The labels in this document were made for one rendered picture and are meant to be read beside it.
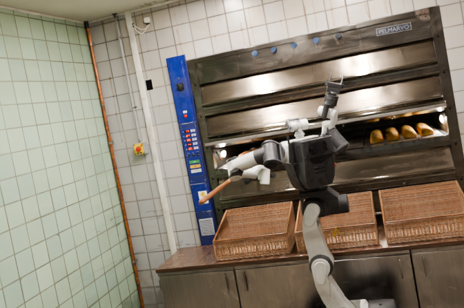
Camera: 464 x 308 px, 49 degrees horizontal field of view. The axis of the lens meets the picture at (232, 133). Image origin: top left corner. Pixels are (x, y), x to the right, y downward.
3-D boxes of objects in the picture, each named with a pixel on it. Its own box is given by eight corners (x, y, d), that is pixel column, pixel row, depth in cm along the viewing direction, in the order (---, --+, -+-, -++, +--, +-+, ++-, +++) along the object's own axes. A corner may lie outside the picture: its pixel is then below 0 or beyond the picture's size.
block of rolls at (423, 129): (371, 136, 457) (369, 130, 457) (427, 127, 444) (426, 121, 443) (370, 144, 399) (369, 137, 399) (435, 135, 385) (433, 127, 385)
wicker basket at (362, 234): (304, 234, 403) (298, 199, 401) (378, 226, 388) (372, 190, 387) (296, 254, 356) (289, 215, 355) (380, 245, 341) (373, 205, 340)
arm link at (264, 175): (250, 184, 337) (262, 184, 328) (251, 167, 338) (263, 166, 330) (263, 185, 344) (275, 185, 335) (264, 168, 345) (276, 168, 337)
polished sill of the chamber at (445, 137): (217, 173, 426) (217, 168, 426) (449, 139, 375) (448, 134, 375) (215, 175, 420) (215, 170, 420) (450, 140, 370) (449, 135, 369)
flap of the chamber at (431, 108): (204, 146, 404) (213, 148, 423) (446, 106, 354) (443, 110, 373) (204, 143, 405) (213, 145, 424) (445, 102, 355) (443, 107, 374)
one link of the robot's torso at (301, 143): (351, 184, 301) (340, 125, 299) (300, 198, 290) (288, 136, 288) (326, 181, 329) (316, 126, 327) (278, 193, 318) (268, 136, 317)
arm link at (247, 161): (224, 177, 311) (255, 165, 302) (220, 158, 317) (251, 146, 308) (233, 182, 320) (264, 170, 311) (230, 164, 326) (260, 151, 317)
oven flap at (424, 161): (221, 201, 421) (219, 177, 426) (454, 170, 370) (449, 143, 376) (219, 201, 417) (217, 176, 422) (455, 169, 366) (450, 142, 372)
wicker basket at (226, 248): (231, 242, 419) (225, 209, 418) (299, 234, 405) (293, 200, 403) (215, 262, 373) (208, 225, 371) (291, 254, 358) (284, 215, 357)
